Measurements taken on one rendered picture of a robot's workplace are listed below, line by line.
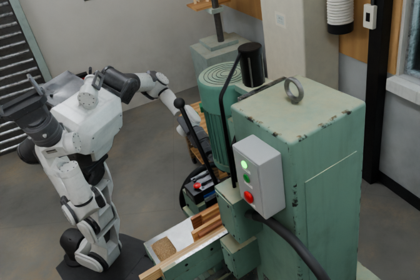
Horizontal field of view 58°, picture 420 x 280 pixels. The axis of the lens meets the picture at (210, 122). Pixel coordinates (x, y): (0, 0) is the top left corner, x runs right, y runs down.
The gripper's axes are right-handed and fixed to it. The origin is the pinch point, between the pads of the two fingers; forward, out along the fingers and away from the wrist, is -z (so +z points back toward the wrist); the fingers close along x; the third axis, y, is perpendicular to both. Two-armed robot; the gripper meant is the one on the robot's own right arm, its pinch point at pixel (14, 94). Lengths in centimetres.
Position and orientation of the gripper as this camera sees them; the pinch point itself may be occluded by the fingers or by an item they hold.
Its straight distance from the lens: 111.2
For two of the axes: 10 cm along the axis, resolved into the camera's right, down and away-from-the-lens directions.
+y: 5.0, 5.9, -6.3
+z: 1.8, 6.4, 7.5
